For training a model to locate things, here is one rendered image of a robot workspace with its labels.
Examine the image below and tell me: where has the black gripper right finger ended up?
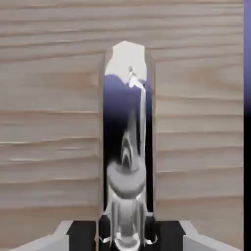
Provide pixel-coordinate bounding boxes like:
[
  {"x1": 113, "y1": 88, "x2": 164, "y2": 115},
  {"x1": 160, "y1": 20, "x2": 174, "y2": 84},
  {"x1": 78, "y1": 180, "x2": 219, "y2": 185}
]
[{"x1": 155, "y1": 220, "x2": 239, "y2": 251}]

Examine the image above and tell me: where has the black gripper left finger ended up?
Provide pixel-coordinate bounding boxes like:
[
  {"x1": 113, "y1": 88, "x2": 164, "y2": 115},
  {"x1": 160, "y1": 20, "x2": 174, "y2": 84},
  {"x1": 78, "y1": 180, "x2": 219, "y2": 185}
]
[{"x1": 9, "y1": 220, "x2": 99, "y2": 251}]

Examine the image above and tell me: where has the curved shiny metal handle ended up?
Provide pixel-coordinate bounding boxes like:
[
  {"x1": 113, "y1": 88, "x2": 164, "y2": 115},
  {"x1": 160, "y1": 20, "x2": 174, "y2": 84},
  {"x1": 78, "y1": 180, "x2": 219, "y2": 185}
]
[{"x1": 95, "y1": 40, "x2": 159, "y2": 251}]

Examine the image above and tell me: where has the light wood cabinet door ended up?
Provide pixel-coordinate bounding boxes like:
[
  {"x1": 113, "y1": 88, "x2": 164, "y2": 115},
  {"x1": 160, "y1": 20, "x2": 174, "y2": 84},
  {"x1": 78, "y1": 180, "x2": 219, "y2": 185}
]
[{"x1": 0, "y1": 0, "x2": 245, "y2": 251}]

